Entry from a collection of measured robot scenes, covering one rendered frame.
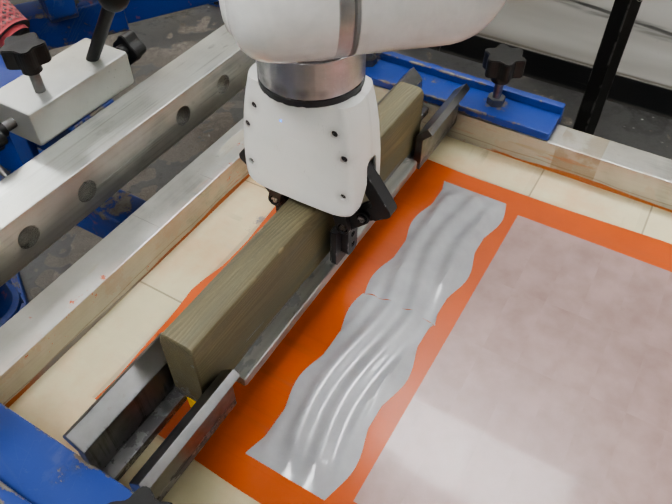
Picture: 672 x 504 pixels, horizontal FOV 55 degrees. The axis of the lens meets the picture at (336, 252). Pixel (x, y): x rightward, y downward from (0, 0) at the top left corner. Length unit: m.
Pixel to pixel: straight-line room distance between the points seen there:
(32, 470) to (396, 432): 0.26
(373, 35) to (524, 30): 2.37
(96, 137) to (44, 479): 0.32
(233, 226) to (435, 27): 0.37
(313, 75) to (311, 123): 0.04
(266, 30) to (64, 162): 0.35
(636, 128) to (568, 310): 2.03
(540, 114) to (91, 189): 0.47
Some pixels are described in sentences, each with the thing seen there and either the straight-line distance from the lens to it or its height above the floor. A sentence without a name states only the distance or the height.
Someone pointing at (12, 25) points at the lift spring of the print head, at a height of 1.06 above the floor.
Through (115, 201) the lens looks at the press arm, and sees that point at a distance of 0.77.
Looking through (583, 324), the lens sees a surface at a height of 0.95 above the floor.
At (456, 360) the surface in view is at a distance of 0.56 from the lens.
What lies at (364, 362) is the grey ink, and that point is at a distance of 0.54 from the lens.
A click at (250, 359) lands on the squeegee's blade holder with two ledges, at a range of 0.50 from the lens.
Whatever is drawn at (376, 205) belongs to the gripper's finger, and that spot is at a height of 1.07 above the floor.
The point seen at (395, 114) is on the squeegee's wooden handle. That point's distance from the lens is 0.61.
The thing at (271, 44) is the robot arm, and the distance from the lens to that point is 0.32.
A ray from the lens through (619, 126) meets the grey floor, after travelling 2.60.
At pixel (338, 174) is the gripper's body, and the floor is 1.11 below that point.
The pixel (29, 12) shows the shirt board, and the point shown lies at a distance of 1.17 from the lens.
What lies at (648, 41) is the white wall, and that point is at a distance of 2.61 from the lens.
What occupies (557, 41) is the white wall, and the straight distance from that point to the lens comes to 2.67.
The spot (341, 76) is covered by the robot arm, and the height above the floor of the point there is 1.18.
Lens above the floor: 1.41
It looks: 47 degrees down
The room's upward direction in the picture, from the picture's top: straight up
